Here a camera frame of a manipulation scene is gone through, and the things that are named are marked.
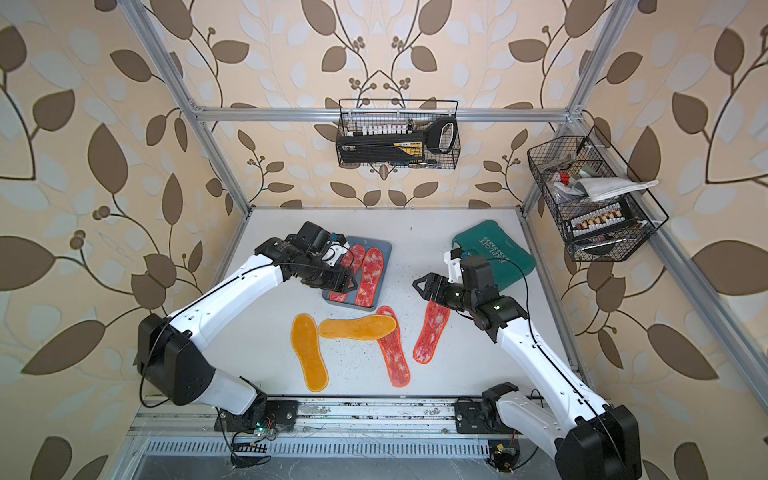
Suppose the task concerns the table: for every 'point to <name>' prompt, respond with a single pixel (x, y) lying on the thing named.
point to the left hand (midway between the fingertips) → (349, 283)
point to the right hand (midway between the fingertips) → (422, 286)
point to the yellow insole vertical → (305, 341)
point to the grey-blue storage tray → (386, 250)
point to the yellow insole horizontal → (364, 328)
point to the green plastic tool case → (508, 260)
